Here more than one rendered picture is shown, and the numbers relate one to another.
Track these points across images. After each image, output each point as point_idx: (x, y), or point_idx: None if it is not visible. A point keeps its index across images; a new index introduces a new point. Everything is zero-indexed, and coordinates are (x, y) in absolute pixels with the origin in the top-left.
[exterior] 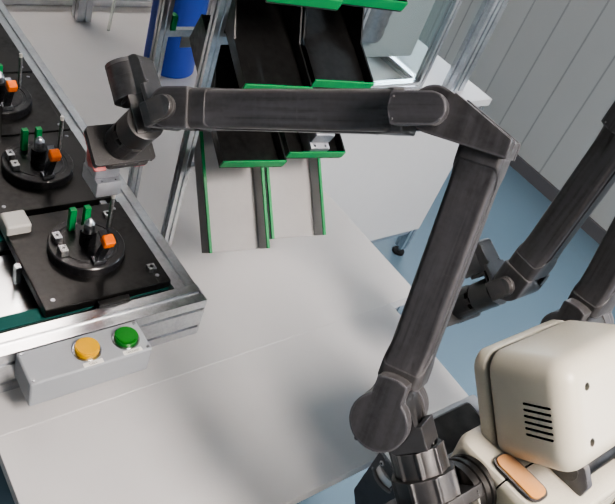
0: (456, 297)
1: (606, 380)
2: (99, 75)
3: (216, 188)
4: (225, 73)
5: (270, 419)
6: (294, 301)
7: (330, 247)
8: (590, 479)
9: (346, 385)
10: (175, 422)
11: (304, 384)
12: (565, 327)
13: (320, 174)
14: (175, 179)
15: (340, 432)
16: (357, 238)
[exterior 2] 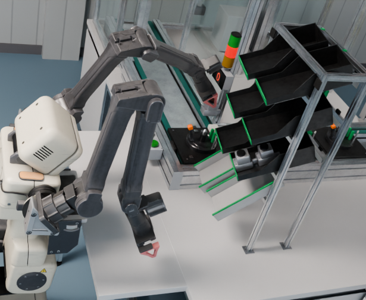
0: (84, 81)
1: (37, 113)
2: None
3: (227, 162)
4: None
5: (116, 199)
6: (188, 234)
7: (236, 272)
8: (10, 133)
9: (128, 234)
10: (122, 171)
11: None
12: (71, 133)
13: (243, 197)
14: None
15: (102, 221)
16: (248, 293)
